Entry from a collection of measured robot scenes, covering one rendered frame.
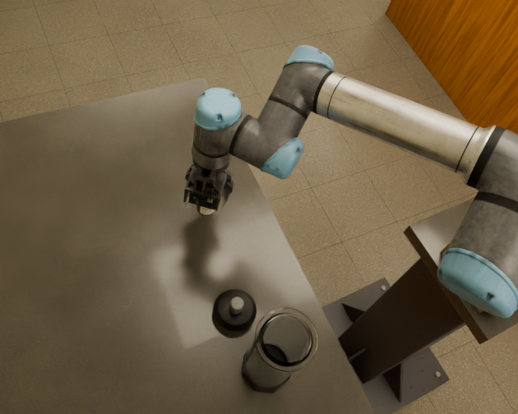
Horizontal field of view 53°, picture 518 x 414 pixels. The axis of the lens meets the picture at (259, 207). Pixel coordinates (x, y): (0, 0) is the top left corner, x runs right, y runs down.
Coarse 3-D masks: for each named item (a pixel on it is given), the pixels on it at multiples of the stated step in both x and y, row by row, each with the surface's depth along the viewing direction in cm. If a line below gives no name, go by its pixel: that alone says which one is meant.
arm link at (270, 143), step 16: (272, 112) 85; (288, 112) 85; (240, 128) 85; (256, 128) 86; (272, 128) 85; (288, 128) 85; (240, 144) 86; (256, 144) 85; (272, 144) 85; (288, 144) 85; (256, 160) 86; (272, 160) 85; (288, 160) 85; (288, 176) 88
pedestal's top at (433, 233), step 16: (448, 208) 134; (464, 208) 135; (416, 224) 130; (432, 224) 131; (448, 224) 132; (416, 240) 129; (432, 240) 128; (448, 240) 129; (432, 256) 126; (432, 272) 127; (464, 304) 121; (464, 320) 123; (480, 320) 119; (496, 320) 120; (512, 320) 121; (480, 336) 119
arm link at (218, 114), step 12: (204, 96) 85; (216, 96) 85; (228, 96) 86; (204, 108) 84; (216, 108) 84; (228, 108) 84; (240, 108) 86; (204, 120) 84; (216, 120) 84; (228, 120) 84; (240, 120) 86; (204, 132) 87; (216, 132) 86; (228, 132) 86; (204, 144) 90; (216, 144) 88; (228, 144) 86; (216, 156) 92
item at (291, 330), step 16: (272, 320) 90; (288, 320) 92; (304, 320) 89; (256, 336) 86; (272, 336) 101; (288, 336) 98; (304, 336) 91; (256, 352) 91; (288, 352) 103; (304, 352) 90; (256, 368) 95; (272, 368) 88; (288, 368) 85; (272, 384) 99
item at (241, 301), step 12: (216, 300) 109; (228, 300) 109; (240, 300) 106; (252, 300) 111; (216, 312) 108; (228, 312) 107; (240, 312) 108; (252, 312) 108; (228, 324) 106; (240, 324) 107
